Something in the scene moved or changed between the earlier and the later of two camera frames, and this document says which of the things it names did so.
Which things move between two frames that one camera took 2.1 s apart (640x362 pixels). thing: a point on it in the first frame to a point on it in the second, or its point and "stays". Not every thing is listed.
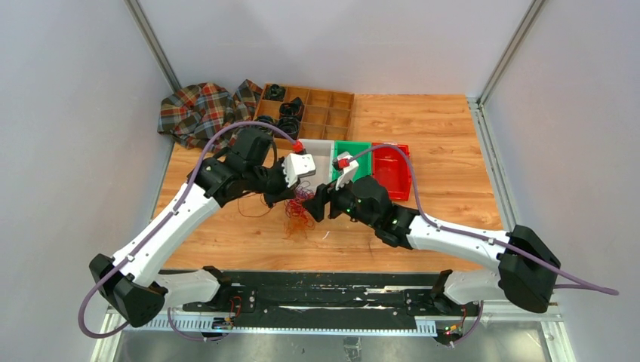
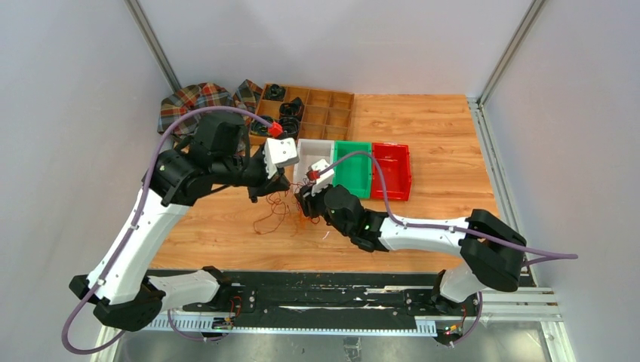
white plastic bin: [323, 151] stays
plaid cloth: [204, 115] stays
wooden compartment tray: [327, 114] stays
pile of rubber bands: [295, 204] to [267, 216]
